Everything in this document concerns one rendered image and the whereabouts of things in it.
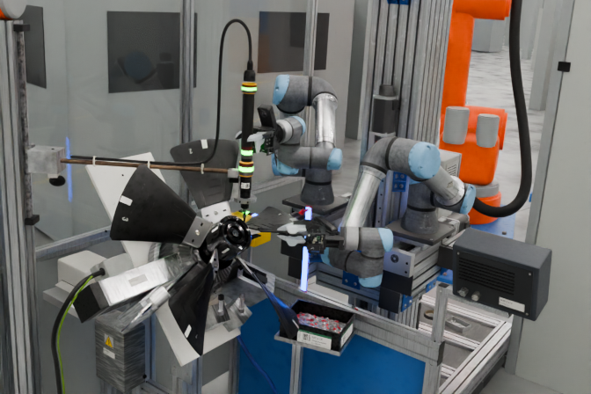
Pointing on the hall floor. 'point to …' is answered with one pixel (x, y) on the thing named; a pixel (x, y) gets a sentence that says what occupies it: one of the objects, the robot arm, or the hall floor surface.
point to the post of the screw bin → (296, 369)
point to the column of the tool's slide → (28, 374)
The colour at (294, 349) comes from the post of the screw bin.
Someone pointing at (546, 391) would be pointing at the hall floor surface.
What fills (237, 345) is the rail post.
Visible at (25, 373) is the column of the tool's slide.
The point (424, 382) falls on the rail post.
